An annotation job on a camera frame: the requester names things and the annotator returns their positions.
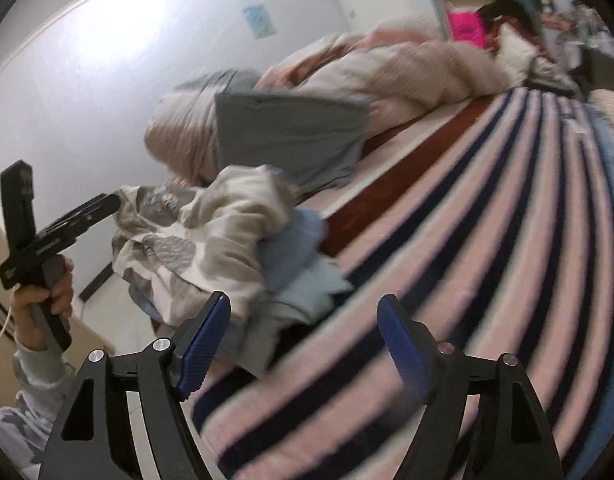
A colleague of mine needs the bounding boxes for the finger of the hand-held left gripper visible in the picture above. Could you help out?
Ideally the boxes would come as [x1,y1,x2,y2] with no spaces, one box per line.
[37,192,124,250]

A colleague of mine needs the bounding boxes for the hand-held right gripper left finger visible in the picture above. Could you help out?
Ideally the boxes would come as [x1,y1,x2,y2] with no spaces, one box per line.
[37,290,232,480]

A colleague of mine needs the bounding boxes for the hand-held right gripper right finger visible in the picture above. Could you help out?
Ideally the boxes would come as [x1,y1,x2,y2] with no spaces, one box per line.
[376,293,568,480]

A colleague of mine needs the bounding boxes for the beige patterned pants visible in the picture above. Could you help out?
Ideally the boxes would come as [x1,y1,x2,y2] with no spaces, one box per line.
[111,164,299,330]

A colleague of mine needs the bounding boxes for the person's left forearm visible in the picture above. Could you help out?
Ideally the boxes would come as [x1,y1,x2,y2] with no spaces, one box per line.
[0,344,79,480]

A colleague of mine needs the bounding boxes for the person's left hand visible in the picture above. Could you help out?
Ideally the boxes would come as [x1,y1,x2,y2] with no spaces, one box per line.
[9,257,75,351]

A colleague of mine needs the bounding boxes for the striped blanket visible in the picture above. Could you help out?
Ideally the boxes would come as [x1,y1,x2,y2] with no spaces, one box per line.
[186,85,614,480]

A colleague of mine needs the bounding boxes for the light blue garment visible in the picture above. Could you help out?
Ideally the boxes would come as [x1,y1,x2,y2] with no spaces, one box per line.
[128,207,357,377]

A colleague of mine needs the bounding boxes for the grey cloth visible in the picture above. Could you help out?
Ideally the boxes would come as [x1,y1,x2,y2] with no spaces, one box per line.
[213,70,372,190]

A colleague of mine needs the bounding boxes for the pink striped quilt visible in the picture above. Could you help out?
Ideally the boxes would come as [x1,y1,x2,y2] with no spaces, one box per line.
[144,19,514,187]

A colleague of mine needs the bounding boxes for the white padded jacket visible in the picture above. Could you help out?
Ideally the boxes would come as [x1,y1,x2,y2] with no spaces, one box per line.
[496,25,538,83]

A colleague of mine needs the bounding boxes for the pink bag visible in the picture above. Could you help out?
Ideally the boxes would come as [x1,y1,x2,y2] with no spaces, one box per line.
[447,9,488,44]

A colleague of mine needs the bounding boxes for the black clothes pile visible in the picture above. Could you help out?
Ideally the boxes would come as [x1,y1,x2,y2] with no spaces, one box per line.
[479,0,538,28]

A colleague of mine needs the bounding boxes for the wall poster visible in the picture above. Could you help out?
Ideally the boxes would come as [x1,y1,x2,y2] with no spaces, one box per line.
[242,3,278,40]

